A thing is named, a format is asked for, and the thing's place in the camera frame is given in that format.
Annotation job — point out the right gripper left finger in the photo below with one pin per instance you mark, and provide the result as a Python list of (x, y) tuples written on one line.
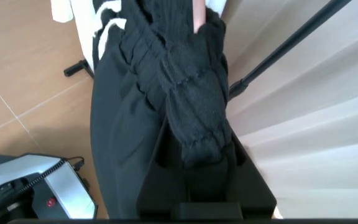
[(163, 180)]

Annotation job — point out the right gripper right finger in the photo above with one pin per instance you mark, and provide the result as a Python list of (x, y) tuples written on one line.
[(250, 189)]

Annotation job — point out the black garment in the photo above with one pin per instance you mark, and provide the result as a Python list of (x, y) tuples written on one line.
[(129, 124)]

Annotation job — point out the white printed t-shirt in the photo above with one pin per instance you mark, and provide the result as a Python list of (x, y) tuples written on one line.
[(82, 25)]

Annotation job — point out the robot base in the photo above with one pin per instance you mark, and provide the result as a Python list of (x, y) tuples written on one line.
[(64, 186)]

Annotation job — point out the black clothes rack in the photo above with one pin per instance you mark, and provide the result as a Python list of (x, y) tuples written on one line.
[(291, 40)]

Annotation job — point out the beige curtain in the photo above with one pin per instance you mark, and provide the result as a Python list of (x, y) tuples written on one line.
[(322, 140)]

